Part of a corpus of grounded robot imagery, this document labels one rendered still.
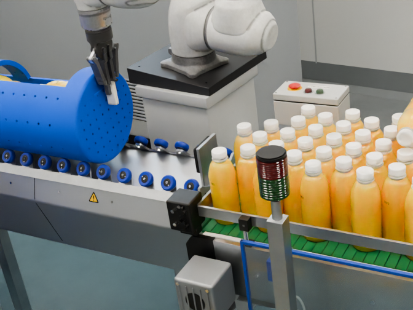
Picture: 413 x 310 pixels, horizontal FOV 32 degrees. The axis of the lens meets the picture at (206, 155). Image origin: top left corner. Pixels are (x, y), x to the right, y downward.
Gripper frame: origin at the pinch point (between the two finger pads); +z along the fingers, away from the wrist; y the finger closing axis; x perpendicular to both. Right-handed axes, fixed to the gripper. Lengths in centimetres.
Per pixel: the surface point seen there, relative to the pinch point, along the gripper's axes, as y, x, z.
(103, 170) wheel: -12.4, -1.5, 19.1
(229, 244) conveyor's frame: -25, -48, 27
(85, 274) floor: 42, 73, 116
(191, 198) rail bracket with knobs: -23.0, -37.9, 15.9
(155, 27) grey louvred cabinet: 152, 88, 36
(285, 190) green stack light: -39, -72, -2
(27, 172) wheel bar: -13.6, 28.4, 23.7
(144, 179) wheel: -13.0, -16.3, 19.5
